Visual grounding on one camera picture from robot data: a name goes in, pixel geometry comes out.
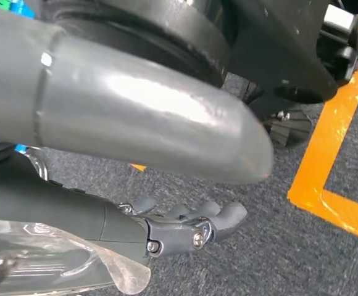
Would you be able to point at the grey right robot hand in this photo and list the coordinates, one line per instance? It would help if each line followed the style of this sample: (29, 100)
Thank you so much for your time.
(120, 110)

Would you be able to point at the clear plastic cover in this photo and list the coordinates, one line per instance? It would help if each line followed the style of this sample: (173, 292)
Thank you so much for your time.
(126, 277)

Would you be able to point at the black robot foot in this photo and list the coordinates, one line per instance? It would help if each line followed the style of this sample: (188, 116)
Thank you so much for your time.
(259, 41)

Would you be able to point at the yellow floor tape square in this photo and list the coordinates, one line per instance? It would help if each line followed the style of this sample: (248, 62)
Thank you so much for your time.
(336, 122)

